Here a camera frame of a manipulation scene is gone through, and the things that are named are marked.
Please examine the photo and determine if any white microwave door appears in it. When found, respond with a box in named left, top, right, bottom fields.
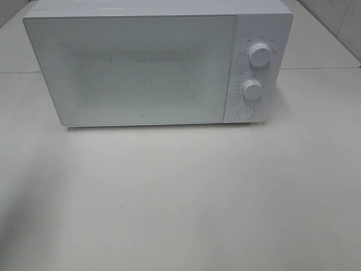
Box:
left=24, top=15, right=236, bottom=127

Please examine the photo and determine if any round white door release button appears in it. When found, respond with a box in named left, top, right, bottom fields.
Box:
left=237, top=106, right=255, bottom=120

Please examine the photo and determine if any white microwave oven body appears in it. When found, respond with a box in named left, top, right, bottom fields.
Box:
left=23, top=1, right=294, bottom=126

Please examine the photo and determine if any white microwave knob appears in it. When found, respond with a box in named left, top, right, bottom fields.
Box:
left=241, top=79, right=263, bottom=100
left=248, top=41, right=272, bottom=67

